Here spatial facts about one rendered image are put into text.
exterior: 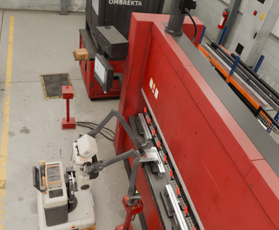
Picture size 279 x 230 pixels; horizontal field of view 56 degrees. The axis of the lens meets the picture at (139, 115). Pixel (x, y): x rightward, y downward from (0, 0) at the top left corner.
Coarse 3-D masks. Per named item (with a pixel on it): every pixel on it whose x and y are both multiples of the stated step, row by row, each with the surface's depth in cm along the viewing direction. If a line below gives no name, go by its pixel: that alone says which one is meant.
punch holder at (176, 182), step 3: (174, 174) 266; (174, 177) 267; (177, 177) 259; (174, 180) 266; (177, 180) 260; (174, 183) 267; (177, 183) 260; (180, 183) 255; (174, 186) 267; (177, 186) 260; (180, 186) 258; (180, 189) 263
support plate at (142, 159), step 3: (135, 150) 322; (147, 150) 325; (150, 150) 326; (153, 150) 327; (144, 156) 317; (141, 159) 312; (144, 159) 313; (147, 159) 314; (150, 159) 315; (153, 159) 315; (156, 159) 316
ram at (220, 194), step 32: (160, 64) 288; (160, 96) 292; (160, 128) 297; (192, 128) 226; (192, 160) 228; (224, 160) 184; (192, 192) 231; (224, 192) 185; (224, 224) 187; (256, 224) 156
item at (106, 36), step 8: (96, 32) 353; (104, 32) 339; (112, 32) 343; (96, 40) 359; (104, 40) 333; (112, 40) 326; (120, 40) 329; (104, 48) 339; (112, 48) 323; (120, 48) 329; (104, 56) 374; (112, 56) 330; (120, 56) 337
